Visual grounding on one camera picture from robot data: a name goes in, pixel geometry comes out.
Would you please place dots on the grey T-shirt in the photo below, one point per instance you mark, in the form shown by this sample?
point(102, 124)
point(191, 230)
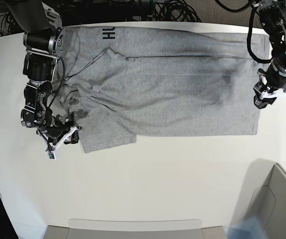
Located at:
point(121, 82)

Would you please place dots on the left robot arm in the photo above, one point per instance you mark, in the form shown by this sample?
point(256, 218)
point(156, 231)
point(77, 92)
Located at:
point(272, 14)

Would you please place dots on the grey tray at bottom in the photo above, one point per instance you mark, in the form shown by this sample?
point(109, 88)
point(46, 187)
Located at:
point(95, 229)

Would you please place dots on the grey box at right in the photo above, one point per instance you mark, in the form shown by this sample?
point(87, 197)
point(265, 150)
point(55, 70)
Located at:
point(266, 215)

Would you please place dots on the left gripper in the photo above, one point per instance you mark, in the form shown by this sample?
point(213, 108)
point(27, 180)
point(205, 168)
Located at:
point(271, 84)

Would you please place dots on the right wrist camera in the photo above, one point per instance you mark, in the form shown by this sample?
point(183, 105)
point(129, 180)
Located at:
point(50, 154)

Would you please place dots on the blue translucent object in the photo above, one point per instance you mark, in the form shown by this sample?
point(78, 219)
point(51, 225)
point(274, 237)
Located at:
point(245, 227)

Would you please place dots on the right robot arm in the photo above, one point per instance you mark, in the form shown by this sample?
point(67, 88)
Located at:
point(42, 41)

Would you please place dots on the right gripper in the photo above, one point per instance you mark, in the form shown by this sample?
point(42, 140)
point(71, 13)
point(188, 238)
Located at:
point(59, 133)

